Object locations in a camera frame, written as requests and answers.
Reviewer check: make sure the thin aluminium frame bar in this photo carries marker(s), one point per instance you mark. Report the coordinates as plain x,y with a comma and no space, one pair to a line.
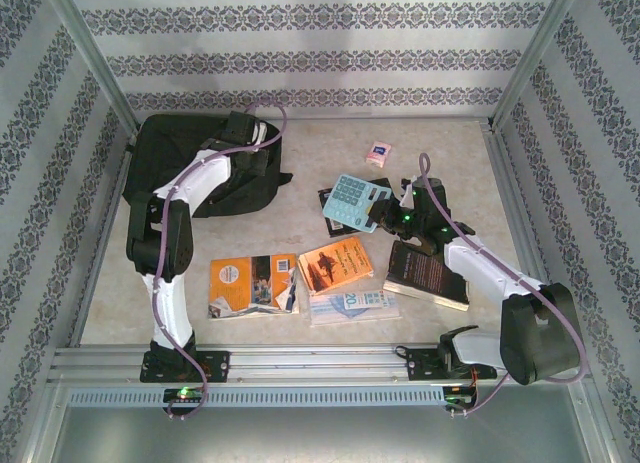
320,120

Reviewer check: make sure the pink tissue pack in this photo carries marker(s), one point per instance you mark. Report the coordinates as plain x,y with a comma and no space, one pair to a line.
378,153

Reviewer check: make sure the aluminium side frame bar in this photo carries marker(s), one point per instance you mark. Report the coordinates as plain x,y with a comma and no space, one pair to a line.
522,233
106,233

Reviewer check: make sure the black book with barcode stickers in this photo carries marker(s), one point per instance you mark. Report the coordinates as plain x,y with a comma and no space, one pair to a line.
336,230

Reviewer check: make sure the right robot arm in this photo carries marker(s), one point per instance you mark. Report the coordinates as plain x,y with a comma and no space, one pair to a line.
490,273

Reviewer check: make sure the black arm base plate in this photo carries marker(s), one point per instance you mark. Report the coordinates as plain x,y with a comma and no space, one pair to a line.
422,365
215,365

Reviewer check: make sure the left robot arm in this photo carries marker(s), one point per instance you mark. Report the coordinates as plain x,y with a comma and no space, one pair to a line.
172,308

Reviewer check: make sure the teal calculator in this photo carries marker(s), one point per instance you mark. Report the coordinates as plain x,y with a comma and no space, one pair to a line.
350,198

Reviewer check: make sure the orange novel book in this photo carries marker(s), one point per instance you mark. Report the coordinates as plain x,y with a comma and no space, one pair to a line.
330,265

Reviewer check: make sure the aluminium mounting rail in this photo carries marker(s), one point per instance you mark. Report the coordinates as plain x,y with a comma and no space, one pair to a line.
320,363

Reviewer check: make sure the black paperback book cream pages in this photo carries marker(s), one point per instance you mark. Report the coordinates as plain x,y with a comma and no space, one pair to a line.
425,278

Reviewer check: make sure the blue white mask packet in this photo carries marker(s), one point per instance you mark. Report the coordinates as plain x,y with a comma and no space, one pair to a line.
350,308

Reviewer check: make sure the controller board with green light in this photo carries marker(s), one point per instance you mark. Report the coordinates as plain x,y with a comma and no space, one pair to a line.
457,395
184,394

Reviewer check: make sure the grey metal shelf panel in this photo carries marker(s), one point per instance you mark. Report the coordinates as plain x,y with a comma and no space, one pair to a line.
320,438

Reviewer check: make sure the aluminium corner post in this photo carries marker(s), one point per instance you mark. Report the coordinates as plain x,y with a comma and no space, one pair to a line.
537,58
95,58

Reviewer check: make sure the black fabric backpack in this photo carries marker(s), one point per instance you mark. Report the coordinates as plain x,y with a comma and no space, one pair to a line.
160,148

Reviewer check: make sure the orange and white torn booklet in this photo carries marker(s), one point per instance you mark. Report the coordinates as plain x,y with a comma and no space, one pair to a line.
235,283

